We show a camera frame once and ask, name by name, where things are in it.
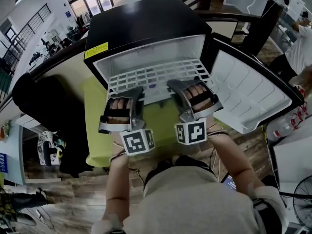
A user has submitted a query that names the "person's right hand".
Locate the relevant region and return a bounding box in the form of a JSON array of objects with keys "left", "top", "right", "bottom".
[{"left": 182, "top": 84, "right": 214, "bottom": 112}]

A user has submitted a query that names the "blue plastic crate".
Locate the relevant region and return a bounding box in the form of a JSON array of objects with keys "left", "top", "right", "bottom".
[{"left": 0, "top": 152, "right": 9, "bottom": 174}]

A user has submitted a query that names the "potted plant orange pot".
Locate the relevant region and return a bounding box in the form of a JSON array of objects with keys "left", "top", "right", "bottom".
[{"left": 0, "top": 119, "right": 12, "bottom": 140}]

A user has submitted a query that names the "black office chair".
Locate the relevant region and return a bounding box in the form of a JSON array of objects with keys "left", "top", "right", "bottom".
[{"left": 11, "top": 72, "right": 93, "bottom": 179}]

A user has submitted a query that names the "black wrist band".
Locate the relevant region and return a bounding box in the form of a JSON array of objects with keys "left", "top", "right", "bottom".
[
  {"left": 109, "top": 150, "right": 126, "bottom": 163},
  {"left": 207, "top": 130, "right": 229, "bottom": 137}
]

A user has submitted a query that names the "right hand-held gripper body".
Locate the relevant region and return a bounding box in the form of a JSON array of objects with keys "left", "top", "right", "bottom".
[{"left": 166, "top": 79, "right": 224, "bottom": 146}]

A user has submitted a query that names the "tablet with lit screen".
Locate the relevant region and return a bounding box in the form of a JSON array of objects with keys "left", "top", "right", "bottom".
[{"left": 220, "top": 173, "right": 238, "bottom": 192}]

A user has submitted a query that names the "pale blue table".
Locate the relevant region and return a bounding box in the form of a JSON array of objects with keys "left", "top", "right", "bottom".
[{"left": 0, "top": 124, "right": 26, "bottom": 180}]

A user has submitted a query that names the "person in white shirt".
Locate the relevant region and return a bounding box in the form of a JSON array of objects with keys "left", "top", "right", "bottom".
[{"left": 91, "top": 166, "right": 290, "bottom": 234}]

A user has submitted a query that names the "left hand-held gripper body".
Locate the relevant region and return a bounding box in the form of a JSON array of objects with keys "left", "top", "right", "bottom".
[{"left": 98, "top": 86, "right": 156, "bottom": 157}]

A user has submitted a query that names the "black standing fan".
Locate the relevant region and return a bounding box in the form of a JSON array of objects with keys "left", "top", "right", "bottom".
[{"left": 280, "top": 175, "right": 312, "bottom": 234}]

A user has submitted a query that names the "green tablecloth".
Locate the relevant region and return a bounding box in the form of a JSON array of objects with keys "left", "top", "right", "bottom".
[{"left": 81, "top": 78, "right": 234, "bottom": 168}]

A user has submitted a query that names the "black mini fridge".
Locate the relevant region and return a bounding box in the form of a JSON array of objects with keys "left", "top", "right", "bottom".
[{"left": 83, "top": 0, "right": 213, "bottom": 107}]

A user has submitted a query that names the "clear jug with red label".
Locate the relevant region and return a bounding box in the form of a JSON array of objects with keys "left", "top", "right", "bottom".
[
  {"left": 265, "top": 117, "right": 300, "bottom": 146},
  {"left": 289, "top": 101, "right": 309, "bottom": 130}
]

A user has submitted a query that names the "black metal railing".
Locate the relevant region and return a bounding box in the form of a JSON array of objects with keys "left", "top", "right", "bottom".
[{"left": 0, "top": 3, "right": 52, "bottom": 70}]

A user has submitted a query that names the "white wire fridge shelf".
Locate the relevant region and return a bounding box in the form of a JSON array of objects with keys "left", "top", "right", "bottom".
[{"left": 107, "top": 58, "right": 212, "bottom": 106}]

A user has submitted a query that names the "person's left forearm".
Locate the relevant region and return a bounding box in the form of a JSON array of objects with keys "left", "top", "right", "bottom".
[{"left": 104, "top": 141, "right": 137, "bottom": 204}]

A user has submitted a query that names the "person's right forearm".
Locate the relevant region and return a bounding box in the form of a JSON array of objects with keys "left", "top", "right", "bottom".
[{"left": 206, "top": 115, "right": 265, "bottom": 190}]

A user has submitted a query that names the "large glass window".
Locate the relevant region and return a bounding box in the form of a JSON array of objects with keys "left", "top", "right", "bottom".
[{"left": 59, "top": 0, "right": 127, "bottom": 17}]

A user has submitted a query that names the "teal yellow small object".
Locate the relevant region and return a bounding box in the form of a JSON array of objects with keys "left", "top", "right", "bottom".
[{"left": 54, "top": 135, "right": 67, "bottom": 158}]

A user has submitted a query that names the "person's left hand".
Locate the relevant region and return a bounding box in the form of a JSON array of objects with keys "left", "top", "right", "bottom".
[{"left": 108, "top": 98, "right": 134, "bottom": 125}]

